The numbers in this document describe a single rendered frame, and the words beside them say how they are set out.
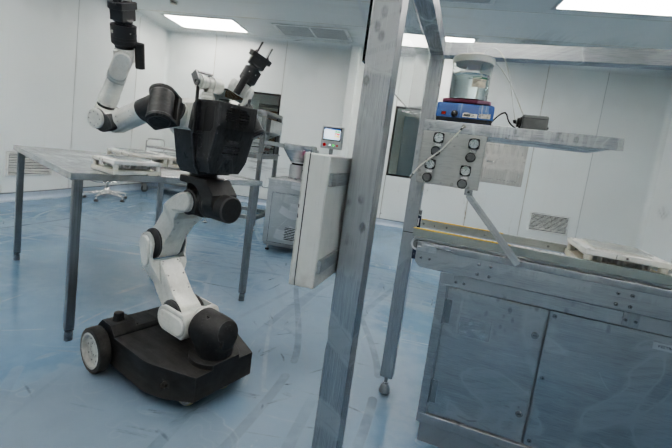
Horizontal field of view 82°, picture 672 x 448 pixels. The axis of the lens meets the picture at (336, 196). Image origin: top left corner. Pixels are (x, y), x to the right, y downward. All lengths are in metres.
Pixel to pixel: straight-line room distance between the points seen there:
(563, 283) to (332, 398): 0.91
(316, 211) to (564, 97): 6.49
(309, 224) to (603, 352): 1.24
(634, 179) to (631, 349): 5.81
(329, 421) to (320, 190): 0.54
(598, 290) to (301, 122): 5.87
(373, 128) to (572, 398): 1.28
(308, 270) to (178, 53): 7.46
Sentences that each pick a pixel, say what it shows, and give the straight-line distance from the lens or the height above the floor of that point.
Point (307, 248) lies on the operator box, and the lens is 0.74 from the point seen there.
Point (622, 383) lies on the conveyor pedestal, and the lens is 1.76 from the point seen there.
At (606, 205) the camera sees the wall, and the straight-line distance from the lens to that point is 7.27.
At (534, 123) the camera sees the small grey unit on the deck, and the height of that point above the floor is 1.30.
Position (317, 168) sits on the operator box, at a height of 1.07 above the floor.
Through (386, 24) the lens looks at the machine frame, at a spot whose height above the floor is 1.37.
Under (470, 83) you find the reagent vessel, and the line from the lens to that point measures 1.53.
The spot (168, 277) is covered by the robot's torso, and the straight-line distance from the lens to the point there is 1.97.
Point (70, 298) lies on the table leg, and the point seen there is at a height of 0.22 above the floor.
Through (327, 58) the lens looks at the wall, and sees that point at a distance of 6.96.
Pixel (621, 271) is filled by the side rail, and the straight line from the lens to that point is 1.57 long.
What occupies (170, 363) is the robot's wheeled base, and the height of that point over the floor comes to 0.17.
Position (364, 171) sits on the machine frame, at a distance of 0.80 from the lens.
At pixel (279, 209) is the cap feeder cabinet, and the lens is 4.01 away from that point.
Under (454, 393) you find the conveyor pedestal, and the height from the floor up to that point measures 0.24.
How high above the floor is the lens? 1.10
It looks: 6 degrees down
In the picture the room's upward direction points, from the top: 8 degrees clockwise
